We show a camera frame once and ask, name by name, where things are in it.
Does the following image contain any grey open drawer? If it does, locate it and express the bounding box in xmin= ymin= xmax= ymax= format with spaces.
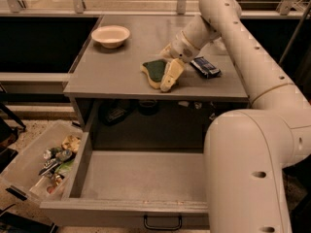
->
xmin=40 ymin=133 xmax=209 ymax=229

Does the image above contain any green snack bag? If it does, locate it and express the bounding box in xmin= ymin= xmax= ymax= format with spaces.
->
xmin=55 ymin=160 xmax=74 ymax=177

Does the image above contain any black bag under table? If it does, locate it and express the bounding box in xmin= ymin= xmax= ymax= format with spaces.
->
xmin=98 ymin=99 xmax=133 ymax=126

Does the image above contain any white ceramic bowl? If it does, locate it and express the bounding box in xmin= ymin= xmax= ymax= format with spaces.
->
xmin=91 ymin=25 xmax=130 ymax=49

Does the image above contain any dark blue snack packet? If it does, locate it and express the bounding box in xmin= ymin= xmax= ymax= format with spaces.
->
xmin=190 ymin=56 xmax=222 ymax=79

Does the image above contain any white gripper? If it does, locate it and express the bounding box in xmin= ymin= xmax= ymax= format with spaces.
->
xmin=160 ymin=31 xmax=200 ymax=92

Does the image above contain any black tape roll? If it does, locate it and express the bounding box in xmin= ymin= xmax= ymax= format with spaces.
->
xmin=138 ymin=100 xmax=158 ymax=116

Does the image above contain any grey cabinet table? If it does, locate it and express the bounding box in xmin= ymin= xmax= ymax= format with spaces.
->
xmin=64 ymin=15 xmax=249 ymax=132

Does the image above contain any clear plastic storage bin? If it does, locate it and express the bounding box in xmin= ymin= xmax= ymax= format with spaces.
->
xmin=1 ymin=120 xmax=82 ymax=204

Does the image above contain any green and yellow sponge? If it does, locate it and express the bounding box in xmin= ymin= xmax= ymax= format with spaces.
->
xmin=141 ymin=59 xmax=167 ymax=89

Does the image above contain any black drawer handle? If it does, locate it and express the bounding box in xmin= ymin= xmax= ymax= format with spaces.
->
xmin=143 ymin=216 xmax=183 ymax=231

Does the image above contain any yellow crumpled packet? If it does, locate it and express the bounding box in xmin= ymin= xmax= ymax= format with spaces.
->
xmin=61 ymin=135 xmax=81 ymax=153

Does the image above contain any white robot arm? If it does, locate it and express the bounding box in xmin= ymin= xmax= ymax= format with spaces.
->
xmin=160 ymin=0 xmax=311 ymax=233

